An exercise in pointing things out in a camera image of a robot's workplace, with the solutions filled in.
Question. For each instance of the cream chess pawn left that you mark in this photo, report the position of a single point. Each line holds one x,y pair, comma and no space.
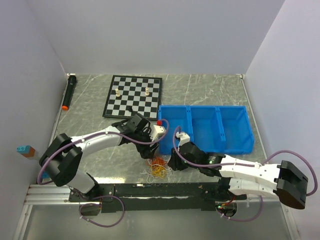
117,93

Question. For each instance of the blue three-compartment bin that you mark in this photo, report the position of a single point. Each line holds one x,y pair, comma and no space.
212,128

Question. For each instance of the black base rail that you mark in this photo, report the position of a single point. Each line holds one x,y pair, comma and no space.
159,196

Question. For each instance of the aluminium frame rail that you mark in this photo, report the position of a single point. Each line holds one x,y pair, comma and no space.
47,195

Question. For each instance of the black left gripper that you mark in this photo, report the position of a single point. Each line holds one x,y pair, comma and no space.
147,152

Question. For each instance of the cream chess pawn right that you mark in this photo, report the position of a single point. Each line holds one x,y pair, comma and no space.
147,93

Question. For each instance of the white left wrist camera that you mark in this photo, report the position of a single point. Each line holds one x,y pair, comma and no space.
157,131

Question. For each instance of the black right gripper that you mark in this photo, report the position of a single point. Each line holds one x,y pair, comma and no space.
174,162

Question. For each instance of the black marker orange cap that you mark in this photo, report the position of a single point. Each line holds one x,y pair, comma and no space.
71,85

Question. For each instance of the blue brown toy block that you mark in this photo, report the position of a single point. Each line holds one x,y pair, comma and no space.
28,152

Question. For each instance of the black white chessboard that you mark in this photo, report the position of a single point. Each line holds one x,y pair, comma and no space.
132,90

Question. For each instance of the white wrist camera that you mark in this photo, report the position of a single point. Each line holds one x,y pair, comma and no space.
182,138
157,131

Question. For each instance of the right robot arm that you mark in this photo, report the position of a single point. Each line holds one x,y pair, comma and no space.
239,178

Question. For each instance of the cream chess pawn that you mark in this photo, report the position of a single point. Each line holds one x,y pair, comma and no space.
147,93
117,93

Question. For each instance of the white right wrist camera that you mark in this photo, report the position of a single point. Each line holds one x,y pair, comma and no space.
182,138

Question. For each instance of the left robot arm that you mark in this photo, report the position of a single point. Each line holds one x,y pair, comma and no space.
62,158

